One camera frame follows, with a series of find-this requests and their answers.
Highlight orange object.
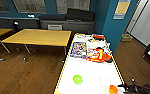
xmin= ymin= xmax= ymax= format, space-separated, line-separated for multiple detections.
xmin=108 ymin=84 xmax=120 ymax=94

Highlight small yellow bowl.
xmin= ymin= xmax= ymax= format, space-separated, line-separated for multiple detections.
xmin=72 ymin=74 xmax=84 ymax=86

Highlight brown cardboard box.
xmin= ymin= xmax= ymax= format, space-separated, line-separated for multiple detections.
xmin=119 ymin=32 xmax=134 ymax=43

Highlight small red game item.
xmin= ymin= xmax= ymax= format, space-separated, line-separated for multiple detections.
xmin=92 ymin=33 xmax=106 ymax=41

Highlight colourful magazines on table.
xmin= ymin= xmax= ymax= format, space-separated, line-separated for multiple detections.
xmin=69 ymin=41 xmax=88 ymax=60

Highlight white board game box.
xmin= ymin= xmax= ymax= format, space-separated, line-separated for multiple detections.
xmin=73 ymin=32 xmax=109 ymax=47

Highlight beige paper notice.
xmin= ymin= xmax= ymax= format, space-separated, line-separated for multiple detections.
xmin=112 ymin=0 xmax=132 ymax=21

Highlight black sofa cushion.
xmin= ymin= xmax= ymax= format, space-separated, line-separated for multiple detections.
xmin=65 ymin=7 xmax=96 ymax=22

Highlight flat white box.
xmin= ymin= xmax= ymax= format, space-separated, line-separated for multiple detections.
xmin=47 ymin=23 xmax=64 ymax=31

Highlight dark grey sofa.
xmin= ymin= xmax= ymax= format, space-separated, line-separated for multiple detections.
xmin=0 ymin=7 xmax=96 ymax=35

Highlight white wall plate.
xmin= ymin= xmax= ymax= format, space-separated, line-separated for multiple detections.
xmin=27 ymin=13 xmax=36 ymax=19

